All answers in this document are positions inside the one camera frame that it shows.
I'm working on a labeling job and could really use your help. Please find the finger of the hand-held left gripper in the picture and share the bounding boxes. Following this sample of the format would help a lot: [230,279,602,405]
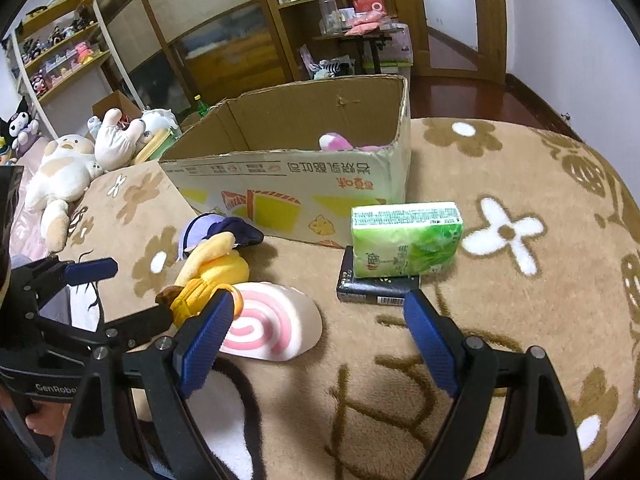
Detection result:
[10,256,120,311]
[30,304,176,356]

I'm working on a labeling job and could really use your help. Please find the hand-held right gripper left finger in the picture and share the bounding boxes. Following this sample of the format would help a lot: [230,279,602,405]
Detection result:
[52,290,236,480]

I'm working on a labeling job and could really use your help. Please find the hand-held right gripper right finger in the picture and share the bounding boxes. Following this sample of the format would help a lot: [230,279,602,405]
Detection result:
[402,290,586,480]

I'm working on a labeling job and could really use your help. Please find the yellow plush toy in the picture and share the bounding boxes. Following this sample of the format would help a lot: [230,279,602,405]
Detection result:
[155,232,251,328]

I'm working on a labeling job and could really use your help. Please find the white pink soft packet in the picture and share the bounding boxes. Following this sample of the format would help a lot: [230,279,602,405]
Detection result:
[212,281,322,362]

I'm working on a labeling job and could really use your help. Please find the black tissue pack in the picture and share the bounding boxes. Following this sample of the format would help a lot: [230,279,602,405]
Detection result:
[336,246,422,306]

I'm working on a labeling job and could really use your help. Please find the green tissue pack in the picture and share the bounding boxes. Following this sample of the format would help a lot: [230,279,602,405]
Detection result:
[350,201,465,279]

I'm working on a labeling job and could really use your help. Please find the lilac-haired plush doll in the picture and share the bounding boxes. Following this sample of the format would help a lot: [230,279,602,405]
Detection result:
[178,212,265,262]

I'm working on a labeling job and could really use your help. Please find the printed cardboard box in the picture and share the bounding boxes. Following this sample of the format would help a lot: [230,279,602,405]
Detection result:
[159,74,412,247]

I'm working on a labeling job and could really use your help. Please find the person's left hand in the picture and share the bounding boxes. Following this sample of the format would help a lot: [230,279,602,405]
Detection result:
[22,402,73,438]

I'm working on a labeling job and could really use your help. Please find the cream duck plush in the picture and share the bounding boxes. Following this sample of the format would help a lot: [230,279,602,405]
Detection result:
[24,134,104,253]

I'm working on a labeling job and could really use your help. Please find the brown floral blanket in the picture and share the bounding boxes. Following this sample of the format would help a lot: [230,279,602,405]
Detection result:
[10,117,640,480]

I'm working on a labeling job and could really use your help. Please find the white long-limbed plush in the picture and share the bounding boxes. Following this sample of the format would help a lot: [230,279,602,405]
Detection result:
[95,109,146,171]

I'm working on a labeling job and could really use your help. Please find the green bucket with yellow lid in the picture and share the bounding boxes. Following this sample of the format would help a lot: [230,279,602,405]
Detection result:
[131,127,182,166]

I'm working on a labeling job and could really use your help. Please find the black eared plush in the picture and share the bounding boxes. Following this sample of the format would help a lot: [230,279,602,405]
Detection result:
[0,96,41,158]

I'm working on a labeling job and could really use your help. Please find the white fluffy plush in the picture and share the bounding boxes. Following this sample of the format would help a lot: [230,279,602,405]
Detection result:
[139,108,177,137]

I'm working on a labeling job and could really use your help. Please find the small open cardboard box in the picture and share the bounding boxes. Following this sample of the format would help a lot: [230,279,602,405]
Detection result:
[92,91,143,122]

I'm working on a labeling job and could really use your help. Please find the yellow and white display shelf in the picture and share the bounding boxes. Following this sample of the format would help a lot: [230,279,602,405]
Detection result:
[9,0,115,142]

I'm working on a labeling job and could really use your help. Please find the collection of small figures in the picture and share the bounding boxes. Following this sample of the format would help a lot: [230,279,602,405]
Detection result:
[20,16,108,97]

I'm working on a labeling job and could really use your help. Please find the pink plush toy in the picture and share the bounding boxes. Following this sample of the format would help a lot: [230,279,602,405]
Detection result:
[319,132,386,153]

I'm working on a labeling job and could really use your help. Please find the wooden wardrobe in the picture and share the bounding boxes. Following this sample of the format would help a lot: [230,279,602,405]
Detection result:
[65,0,297,113]

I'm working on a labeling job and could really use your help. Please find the clear storage bin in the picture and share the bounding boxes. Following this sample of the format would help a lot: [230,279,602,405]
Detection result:
[362,25,414,77]

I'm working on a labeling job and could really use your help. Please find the basket with striped plush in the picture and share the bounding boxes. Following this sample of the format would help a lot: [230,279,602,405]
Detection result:
[299,44,357,82]

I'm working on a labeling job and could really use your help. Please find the small dark side table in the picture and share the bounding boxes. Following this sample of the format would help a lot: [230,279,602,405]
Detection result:
[312,27,407,76]

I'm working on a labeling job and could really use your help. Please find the pink packets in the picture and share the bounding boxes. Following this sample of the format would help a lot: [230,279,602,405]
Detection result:
[344,10,397,37]

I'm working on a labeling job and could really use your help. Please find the wooden corner shelf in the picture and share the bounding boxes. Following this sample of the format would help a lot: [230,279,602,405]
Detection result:
[250,0,353,82]

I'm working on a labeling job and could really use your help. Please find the wooden door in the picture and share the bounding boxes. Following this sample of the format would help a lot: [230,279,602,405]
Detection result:
[375,0,507,82]

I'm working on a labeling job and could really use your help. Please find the clear jars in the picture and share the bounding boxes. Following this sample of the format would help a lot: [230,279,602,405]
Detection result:
[319,0,353,36]

